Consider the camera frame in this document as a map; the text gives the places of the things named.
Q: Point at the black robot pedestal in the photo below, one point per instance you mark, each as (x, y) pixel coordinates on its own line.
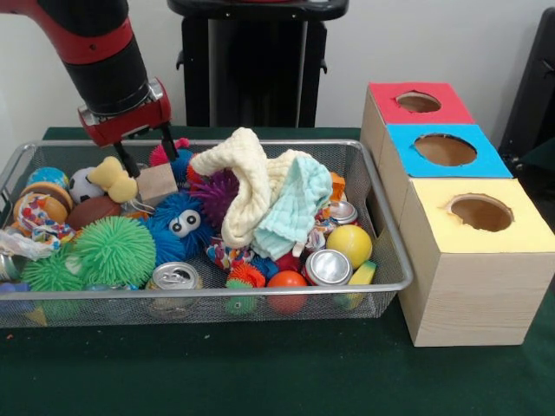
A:
(251, 69)

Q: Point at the crushed silver can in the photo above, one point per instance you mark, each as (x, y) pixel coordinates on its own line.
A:
(328, 267)

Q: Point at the wooden box with three holes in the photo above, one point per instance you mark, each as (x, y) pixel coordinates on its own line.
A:
(468, 295)

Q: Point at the cream waffle cloth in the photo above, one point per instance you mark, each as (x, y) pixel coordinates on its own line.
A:
(247, 182)

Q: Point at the purple spiky toy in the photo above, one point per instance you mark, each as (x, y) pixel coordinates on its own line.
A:
(217, 195)

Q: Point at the yellow ball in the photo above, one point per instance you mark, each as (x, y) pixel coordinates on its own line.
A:
(351, 246)

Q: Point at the blue furry googly-eyed toy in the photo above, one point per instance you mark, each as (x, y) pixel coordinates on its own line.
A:
(178, 225)

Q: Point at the brown wooden cube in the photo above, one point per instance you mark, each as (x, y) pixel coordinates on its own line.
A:
(158, 184)

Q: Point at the small soccer ball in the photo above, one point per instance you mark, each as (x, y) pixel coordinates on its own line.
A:
(82, 184)

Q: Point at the mint green cloth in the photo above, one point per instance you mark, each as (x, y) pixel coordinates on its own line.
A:
(295, 204)

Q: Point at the large green spiky ball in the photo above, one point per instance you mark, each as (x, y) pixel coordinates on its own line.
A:
(114, 251)

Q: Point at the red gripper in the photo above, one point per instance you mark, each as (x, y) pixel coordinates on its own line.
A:
(126, 120)

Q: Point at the black floor stand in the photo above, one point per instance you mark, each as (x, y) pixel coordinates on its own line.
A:
(533, 95)

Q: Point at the pale yellow plush toy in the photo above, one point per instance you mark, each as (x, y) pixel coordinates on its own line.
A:
(113, 179)

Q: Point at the green spiky googly-eyed toy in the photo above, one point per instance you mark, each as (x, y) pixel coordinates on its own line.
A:
(50, 273)

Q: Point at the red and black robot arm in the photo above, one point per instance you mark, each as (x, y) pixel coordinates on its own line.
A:
(95, 43)

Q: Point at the green cloth table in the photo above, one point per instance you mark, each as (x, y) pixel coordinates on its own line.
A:
(260, 373)

